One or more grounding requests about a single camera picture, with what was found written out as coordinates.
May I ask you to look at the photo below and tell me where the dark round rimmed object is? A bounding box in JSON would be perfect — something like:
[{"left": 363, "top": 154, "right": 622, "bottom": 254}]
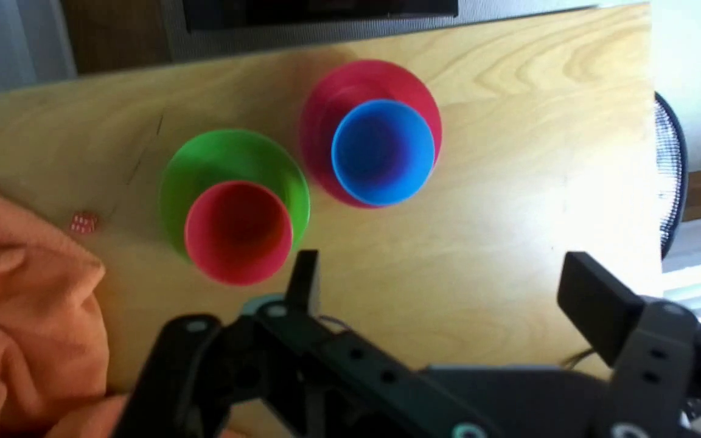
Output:
[{"left": 652, "top": 91, "right": 689, "bottom": 263}]

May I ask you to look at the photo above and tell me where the green plastic bowl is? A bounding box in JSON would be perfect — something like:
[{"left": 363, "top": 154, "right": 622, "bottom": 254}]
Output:
[{"left": 157, "top": 126, "right": 314, "bottom": 263}]

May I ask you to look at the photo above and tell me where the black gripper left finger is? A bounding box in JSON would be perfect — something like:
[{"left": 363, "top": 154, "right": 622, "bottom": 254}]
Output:
[{"left": 114, "top": 249, "right": 499, "bottom": 438}]

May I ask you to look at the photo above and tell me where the blue plastic cup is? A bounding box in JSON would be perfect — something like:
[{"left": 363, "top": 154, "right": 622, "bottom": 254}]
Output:
[{"left": 327, "top": 98, "right": 438, "bottom": 209}]

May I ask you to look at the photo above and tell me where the brown wooden panel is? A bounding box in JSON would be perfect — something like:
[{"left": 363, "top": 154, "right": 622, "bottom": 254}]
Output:
[{"left": 57, "top": 0, "right": 174, "bottom": 78}]

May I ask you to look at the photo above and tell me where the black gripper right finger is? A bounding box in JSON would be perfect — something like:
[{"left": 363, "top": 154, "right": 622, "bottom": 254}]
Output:
[{"left": 556, "top": 252, "right": 701, "bottom": 438}]

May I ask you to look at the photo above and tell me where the pink plastic bowl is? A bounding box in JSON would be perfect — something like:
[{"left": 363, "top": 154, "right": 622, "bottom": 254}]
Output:
[{"left": 297, "top": 60, "right": 445, "bottom": 209}]

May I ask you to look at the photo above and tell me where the small red die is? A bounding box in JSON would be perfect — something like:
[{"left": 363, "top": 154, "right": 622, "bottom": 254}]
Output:
[{"left": 66, "top": 209, "right": 102, "bottom": 240}]

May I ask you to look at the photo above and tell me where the orange towel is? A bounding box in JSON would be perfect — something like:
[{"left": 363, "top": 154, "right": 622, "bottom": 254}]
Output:
[{"left": 0, "top": 174, "right": 139, "bottom": 438}]

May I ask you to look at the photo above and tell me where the pink plastic cup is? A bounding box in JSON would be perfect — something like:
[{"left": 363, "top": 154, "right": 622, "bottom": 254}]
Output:
[{"left": 183, "top": 178, "right": 297, "bottom": 288}]

